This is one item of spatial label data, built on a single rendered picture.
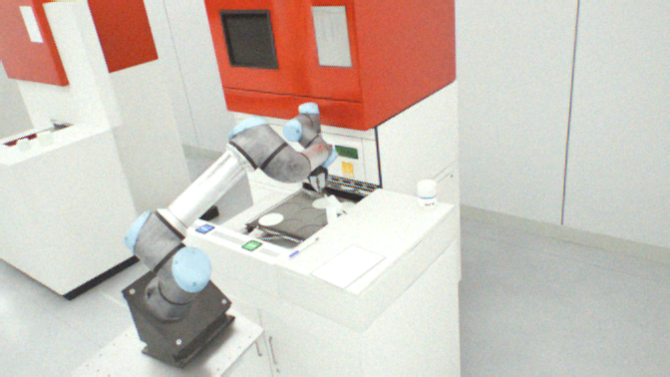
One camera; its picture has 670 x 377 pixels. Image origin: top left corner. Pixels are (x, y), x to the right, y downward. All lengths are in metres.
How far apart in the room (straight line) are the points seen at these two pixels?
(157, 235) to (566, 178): 2.60
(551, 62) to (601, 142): 0.52
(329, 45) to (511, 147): 1.82
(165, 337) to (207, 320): 0.15
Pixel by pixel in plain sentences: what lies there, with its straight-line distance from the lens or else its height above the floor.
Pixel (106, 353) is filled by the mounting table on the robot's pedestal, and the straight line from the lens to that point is 1.94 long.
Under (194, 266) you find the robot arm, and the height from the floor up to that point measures 1.14.
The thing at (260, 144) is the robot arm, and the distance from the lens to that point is 1.62.
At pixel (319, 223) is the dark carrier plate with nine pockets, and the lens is 2.16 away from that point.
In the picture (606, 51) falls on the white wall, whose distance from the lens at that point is 3.29.
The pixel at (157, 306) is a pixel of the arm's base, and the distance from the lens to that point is 1.70.
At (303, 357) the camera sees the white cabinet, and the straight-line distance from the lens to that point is 2.02.
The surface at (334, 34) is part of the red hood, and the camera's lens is 2.07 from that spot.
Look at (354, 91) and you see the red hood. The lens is 2.08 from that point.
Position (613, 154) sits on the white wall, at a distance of 3.45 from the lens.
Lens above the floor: 1.94
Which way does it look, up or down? 26 degrees down
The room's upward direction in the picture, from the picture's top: 8 degrees counter-clockwise
